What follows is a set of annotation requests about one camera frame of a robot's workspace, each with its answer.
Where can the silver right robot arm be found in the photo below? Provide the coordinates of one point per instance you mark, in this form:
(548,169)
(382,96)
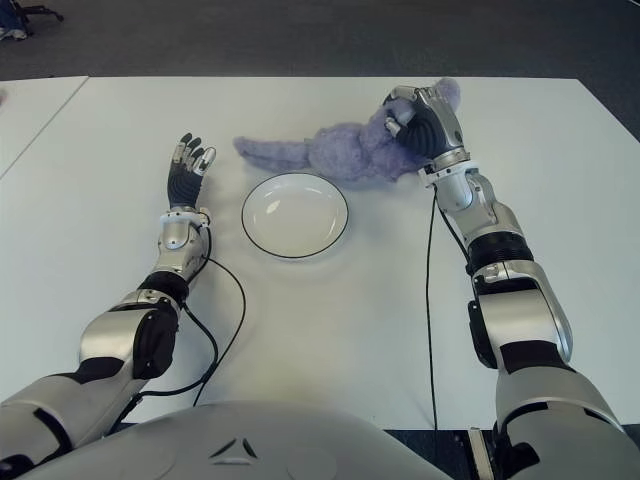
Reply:
(520,310)

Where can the white plate black rim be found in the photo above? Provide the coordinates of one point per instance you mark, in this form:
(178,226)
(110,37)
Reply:
(295,215)

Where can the black office chair base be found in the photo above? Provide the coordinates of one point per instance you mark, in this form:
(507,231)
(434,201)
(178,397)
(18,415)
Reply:
(42,12)

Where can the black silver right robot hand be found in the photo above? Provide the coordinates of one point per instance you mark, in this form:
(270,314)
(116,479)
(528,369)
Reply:
(430,130)

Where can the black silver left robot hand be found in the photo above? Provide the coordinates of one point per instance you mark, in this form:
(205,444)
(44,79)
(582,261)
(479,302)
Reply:
(184,187)

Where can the purple plush bunny doll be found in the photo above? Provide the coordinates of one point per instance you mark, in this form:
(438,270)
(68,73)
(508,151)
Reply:
(350,150)

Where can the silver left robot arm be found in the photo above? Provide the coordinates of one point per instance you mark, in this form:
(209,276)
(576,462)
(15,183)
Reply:
(175,240)

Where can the white sneaker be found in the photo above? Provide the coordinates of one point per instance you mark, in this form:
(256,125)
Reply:
(14,34)

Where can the blue trouser leg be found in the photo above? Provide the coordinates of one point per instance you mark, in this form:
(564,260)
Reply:
(10,14)

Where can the grey robot torso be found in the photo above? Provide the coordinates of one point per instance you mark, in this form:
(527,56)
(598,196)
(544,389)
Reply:
(240,445)

